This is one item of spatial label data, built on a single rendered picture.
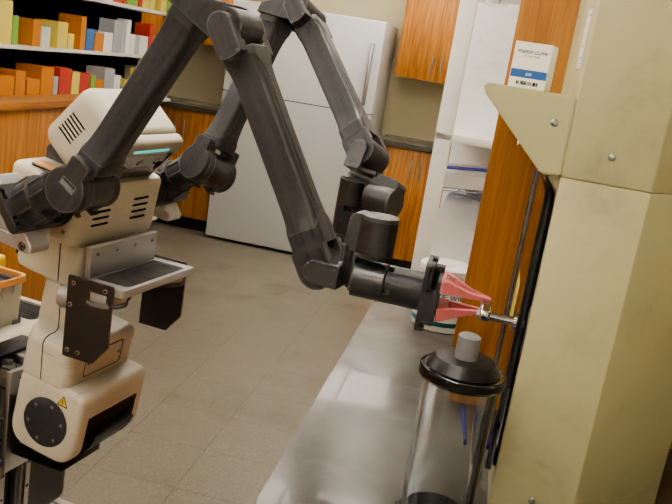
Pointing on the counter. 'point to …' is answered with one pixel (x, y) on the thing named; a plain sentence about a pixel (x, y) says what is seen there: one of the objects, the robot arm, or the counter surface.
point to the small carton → (533, 66)
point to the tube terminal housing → (602, 281)
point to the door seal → (524, 328)
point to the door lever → (494, 315)
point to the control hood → (536, 122)
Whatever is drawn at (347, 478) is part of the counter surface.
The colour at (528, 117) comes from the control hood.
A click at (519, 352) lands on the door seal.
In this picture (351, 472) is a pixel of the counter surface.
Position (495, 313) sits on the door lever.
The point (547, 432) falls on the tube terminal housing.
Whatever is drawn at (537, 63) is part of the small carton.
